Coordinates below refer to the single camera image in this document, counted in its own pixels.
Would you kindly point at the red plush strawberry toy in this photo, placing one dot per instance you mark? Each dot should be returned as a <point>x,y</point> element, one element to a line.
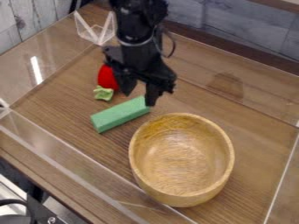
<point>107,84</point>

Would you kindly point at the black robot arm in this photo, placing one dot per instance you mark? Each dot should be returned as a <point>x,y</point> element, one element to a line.
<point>139,22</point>

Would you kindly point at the clear acrylic corner bracket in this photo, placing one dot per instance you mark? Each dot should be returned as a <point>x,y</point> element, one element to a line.
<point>95,33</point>

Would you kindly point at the green rectangular block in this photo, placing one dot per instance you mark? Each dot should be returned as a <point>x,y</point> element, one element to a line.
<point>119,114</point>

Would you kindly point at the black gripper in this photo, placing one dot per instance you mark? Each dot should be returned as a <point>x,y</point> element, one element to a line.
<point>140,63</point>

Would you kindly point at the brown wooden bowl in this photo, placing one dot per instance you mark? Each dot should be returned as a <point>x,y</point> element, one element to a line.
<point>181,159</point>

